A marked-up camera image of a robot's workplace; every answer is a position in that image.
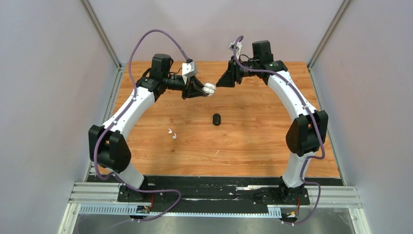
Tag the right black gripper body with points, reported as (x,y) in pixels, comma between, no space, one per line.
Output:
(239,71)

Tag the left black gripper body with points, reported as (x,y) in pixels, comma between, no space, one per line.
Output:
(185,88)

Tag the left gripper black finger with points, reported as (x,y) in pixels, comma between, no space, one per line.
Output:
(195,93)
(197,85)

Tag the white earbud charging case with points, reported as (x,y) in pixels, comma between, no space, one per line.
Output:
(209,89)

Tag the black earbud charging case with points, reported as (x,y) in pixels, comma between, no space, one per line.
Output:
(216,119)

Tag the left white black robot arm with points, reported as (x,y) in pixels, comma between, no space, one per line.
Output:
(108,142)

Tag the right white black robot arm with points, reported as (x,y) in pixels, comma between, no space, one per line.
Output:
(306,136)

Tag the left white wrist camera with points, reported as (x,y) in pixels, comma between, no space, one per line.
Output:
(189,69)

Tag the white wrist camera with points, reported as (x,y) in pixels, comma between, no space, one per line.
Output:
(235,46)
(189,69)

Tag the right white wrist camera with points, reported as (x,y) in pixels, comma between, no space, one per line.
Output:
(235,46)

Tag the left aluminium frame post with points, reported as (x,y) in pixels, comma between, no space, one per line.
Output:
(100,31)

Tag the aluminium frame post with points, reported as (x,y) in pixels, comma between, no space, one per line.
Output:
(100,31)
(329,32)

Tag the right aluminium frame post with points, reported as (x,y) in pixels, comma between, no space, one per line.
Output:
(329,32)

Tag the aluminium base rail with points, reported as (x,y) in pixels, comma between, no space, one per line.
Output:
(113,193)

